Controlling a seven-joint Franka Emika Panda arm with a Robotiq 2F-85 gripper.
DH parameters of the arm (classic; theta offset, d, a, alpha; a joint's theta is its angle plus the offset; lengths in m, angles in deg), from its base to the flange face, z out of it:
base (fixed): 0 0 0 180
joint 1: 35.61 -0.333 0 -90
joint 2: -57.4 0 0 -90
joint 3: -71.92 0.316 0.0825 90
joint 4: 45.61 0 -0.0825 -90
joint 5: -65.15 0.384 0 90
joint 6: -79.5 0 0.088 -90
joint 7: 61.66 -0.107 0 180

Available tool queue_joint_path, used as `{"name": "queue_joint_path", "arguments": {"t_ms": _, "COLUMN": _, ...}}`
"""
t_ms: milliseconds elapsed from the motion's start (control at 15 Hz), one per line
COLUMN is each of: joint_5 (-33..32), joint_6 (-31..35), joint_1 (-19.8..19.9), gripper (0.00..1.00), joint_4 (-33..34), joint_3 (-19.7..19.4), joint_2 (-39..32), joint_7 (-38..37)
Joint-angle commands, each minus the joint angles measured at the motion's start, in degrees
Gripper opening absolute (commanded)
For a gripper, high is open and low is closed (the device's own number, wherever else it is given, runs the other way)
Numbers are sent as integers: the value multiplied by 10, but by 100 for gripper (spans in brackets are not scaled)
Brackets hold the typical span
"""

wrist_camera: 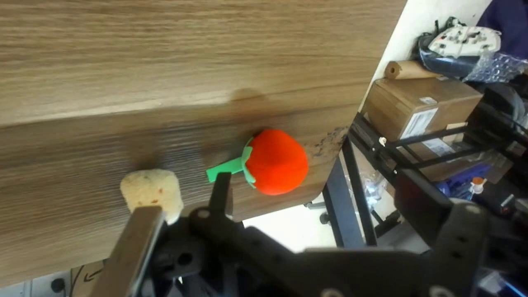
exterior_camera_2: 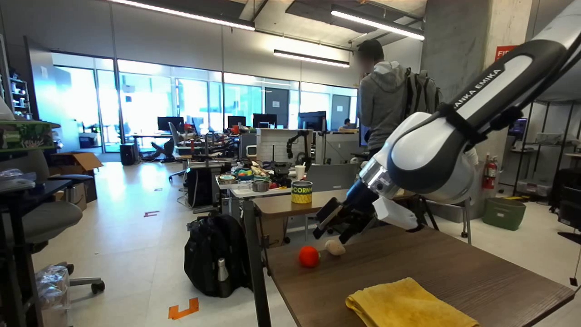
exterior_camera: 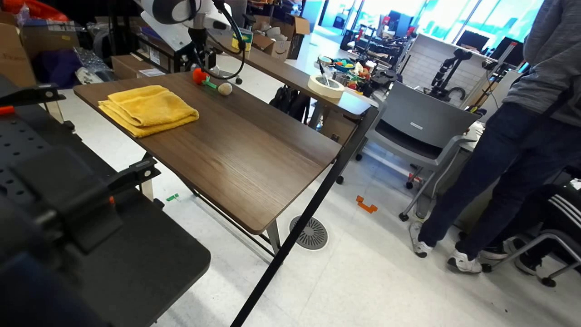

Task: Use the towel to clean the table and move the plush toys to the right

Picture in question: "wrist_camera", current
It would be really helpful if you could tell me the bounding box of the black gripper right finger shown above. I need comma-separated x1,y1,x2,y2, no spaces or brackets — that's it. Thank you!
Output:
435,203,491,268

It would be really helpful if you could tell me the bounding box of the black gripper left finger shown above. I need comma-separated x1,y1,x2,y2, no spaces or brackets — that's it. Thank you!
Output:
206,170,235,222

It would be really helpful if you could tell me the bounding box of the red plush tomato toy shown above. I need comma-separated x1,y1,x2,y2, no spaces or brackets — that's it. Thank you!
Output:
204,127,310,198

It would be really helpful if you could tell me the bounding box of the beige plush toy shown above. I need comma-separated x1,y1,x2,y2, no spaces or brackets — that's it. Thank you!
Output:
118,169,184,226

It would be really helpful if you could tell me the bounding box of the small bottle red cap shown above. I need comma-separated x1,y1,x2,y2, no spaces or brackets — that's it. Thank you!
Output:
468,175,490,198

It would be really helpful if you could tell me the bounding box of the black table leg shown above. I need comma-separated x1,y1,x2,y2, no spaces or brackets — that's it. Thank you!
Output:
320,137,377,250

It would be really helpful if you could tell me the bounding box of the black metal rack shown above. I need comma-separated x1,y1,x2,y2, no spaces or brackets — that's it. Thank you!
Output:
344,81,528,261

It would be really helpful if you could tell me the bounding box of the labelled cardboard box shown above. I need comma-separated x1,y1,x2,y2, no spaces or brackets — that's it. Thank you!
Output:
361,76,485,184

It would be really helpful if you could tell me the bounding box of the bubble wrap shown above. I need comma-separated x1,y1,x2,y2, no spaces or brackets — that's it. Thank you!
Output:
465,52,528,85

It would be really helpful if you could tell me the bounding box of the brown paper roll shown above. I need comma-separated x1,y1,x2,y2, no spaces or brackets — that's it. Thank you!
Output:
382,58,442,83

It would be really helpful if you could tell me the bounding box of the white speckled bag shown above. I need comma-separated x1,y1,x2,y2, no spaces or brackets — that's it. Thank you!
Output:
417,15,503,73

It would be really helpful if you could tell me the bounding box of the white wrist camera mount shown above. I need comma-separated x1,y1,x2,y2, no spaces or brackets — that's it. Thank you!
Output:
89,205,166,297

